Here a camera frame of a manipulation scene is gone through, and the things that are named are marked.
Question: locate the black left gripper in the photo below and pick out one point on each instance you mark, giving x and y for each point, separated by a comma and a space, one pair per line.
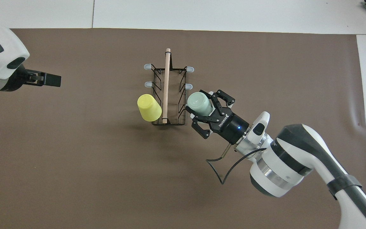
19, 79

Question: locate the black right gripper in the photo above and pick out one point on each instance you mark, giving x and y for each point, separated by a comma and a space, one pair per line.
232, 127

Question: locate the pale green plastic cup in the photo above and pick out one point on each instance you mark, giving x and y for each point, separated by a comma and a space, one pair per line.
199, 103

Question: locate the yellow plastic cup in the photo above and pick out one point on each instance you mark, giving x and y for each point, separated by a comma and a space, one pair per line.
149, 108

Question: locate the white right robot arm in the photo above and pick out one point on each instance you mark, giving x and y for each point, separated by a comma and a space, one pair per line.
284, 165

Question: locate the brown table mat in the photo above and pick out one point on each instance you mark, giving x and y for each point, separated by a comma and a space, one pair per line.
91, 175

